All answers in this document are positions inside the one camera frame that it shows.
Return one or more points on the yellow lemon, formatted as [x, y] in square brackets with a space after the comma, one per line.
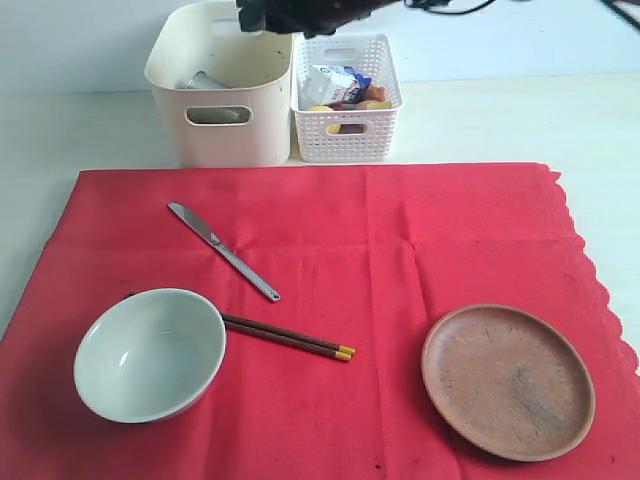
[320, 107]

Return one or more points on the pale green ceramic bowl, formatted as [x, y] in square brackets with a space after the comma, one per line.
[150, 356]

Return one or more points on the dark wooden chopstick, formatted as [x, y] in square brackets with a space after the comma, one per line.
[289, 342]
[288, 333]

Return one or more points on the stainless steel table knife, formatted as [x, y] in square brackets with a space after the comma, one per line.
[204, 231]

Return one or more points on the blue and white milk carton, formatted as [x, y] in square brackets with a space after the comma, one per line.
[334, 84]

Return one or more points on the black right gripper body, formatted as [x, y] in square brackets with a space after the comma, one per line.
[316, 17]

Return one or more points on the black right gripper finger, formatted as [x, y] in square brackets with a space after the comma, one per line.
[251, 15]

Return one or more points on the yellow cheese wedge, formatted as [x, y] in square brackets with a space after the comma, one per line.
[375, 105]

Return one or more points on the cream plastic storage bin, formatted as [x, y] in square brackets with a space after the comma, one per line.
[257, 69]

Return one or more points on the white perforated plastic basket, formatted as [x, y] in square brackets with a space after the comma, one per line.
[351, 134]

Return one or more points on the red tablecloth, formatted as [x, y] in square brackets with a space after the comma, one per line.
[370, 256]

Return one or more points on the round brown wooden plate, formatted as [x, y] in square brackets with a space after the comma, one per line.
[508, 382]

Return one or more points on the stainless steel cup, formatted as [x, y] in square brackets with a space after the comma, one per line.
[212, 115]

